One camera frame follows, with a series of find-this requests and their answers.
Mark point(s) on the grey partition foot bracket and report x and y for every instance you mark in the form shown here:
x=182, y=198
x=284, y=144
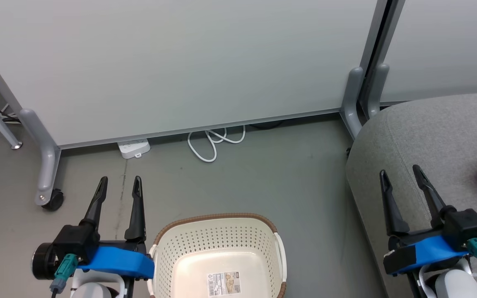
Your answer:
x=352, y=103
x=377, y=91

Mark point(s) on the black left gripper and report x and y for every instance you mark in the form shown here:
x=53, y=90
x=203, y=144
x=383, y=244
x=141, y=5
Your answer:
x=75, y=244

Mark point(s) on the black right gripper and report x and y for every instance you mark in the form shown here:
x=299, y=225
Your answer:
x=468, y=227

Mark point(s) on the small white partition panel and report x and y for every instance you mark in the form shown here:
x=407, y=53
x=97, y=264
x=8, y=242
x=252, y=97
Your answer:
x=445, y=45

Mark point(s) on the grey partition leg with caster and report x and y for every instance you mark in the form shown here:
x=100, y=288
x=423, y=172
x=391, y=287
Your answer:
x=46, y=157

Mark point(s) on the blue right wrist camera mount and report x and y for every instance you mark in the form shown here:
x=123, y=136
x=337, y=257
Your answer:
x=433, y=250

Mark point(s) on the grey fabric sofa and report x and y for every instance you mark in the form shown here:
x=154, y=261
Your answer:
x=437, y=140

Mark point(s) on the black caster wheel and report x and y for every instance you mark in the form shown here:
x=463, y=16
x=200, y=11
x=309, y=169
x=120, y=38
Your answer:
x=54, y=200

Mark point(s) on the white power strip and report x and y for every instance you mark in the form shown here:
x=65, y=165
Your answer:
x=133, y=148

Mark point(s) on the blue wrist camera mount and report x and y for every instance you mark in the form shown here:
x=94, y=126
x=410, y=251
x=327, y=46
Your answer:
x=118, y=260
x=433, y=250

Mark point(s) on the large white partition panel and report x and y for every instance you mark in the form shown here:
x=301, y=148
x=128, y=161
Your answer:
x=172, y=58

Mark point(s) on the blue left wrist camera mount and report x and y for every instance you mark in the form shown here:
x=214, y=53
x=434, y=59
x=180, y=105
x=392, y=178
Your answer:
x=118, y=260

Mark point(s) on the paper sticker in basket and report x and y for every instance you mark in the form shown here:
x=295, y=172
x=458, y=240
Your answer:
x=223, y=283

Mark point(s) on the cream perforated laundry basket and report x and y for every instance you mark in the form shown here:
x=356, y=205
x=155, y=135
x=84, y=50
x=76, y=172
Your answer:
x=218, y=244

